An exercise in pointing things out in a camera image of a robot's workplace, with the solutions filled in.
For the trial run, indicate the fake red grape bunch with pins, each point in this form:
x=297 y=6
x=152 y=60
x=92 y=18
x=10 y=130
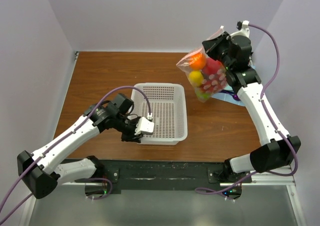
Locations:
x=218 y=83

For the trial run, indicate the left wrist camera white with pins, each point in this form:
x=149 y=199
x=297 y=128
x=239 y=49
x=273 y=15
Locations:
x=144 y=127

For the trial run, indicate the red fake apple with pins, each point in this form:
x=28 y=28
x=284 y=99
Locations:
x=212 y=68

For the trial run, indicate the aluminium frame rail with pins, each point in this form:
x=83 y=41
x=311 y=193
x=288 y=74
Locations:
x=292 y=191

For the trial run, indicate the yellow fake lemon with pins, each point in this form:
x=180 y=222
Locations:
x=196 y=78

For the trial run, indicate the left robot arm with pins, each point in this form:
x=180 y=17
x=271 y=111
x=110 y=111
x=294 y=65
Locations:
x=42 y=171

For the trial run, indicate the green fake apple left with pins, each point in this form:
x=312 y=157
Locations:
x=203 y=95

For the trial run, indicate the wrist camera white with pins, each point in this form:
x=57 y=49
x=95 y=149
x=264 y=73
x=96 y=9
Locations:
x=242 y=29
x=144 y=127

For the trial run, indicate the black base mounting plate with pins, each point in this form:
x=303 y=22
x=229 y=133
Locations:
x=161 y=175

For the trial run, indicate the clear zip top bag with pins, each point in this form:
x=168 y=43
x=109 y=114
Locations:
x=182 y=64

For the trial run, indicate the purple plastic spoon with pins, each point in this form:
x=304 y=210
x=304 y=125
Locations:
x=236 y=98

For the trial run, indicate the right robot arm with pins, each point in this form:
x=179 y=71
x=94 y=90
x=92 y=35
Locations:
x=238 y=75

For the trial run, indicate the blue checked cloth napkin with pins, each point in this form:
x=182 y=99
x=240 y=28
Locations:
x=226 y=95

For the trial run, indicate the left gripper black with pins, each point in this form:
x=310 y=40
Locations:
x=131 y=137

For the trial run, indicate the orange fake orange front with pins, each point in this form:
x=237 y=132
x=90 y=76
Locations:
x=197 y=61

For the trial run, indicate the white perforated plastic basket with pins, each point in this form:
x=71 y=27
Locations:
x=169 y=111

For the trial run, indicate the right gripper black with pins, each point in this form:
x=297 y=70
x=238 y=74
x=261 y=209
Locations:
x=211 y=45

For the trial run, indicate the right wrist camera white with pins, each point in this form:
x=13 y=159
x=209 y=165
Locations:
x=242 y=29

